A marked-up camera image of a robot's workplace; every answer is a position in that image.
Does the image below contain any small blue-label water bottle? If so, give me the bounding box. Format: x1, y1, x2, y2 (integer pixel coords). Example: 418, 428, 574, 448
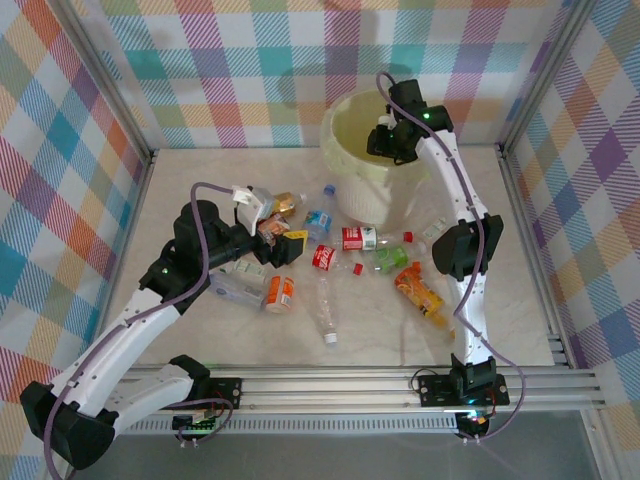
302, 183, 337, 245

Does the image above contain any orange-label plastic bottle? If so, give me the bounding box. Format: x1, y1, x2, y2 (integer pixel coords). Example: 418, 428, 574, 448
263, 273, 297, 316

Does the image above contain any large clear bluish bottle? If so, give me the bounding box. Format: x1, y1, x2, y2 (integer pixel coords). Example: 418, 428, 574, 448
208, 272, 269, 314

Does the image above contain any red-label clear bottle red cap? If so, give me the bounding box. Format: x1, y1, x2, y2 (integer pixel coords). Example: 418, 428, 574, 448
341, 224, 416, 253

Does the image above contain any clear bottle white cap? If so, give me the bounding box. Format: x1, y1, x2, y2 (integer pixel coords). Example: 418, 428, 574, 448
313, 275, 341, 347

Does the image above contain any green-label plastic bottle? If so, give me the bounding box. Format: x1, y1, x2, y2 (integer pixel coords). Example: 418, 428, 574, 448
372, 245, 412, 277

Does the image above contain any small green-white label bottle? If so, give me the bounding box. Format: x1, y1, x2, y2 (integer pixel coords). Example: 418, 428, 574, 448
219, 258, 269, 282
421, 215, 450, 242

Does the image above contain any orange juice bottle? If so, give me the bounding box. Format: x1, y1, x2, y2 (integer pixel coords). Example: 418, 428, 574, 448
393, 262, 457, 344

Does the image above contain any cream plastic bin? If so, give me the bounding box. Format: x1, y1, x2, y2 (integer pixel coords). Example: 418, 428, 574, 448
320, 88, 441, 225

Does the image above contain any small circuit board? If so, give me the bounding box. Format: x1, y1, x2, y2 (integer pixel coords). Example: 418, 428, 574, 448
172, 412, 221, 436
457, 409, 494, 432

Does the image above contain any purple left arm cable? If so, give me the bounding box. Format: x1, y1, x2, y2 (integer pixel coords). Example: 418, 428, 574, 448
42, 182, 236, 480

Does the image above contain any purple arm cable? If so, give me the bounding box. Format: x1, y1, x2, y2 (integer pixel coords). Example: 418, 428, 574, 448
42, 182, 236, 480
375, 71, 527, 444

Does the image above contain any aluminium side rail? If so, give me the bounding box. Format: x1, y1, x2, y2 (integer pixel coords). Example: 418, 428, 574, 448
497, 144, 576, 371
87, 149, 159, 374

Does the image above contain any aluminium corner post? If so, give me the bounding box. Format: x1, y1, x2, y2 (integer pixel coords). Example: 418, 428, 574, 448
47, 0, 157, 161
497, 0, 604, 154

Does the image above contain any aluminium front rail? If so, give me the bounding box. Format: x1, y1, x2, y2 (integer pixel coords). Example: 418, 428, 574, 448
107, 364, 604, 416

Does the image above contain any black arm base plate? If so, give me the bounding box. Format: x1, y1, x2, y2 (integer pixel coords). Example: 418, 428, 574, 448
199, 377, 244, 409
417, 372, 510, 409

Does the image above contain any slotted cable duct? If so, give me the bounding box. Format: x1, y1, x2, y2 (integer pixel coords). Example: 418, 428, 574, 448
117, 417, 461, 435

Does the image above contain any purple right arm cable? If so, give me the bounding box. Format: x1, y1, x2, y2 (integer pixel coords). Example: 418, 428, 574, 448
375, 71, 527, 444

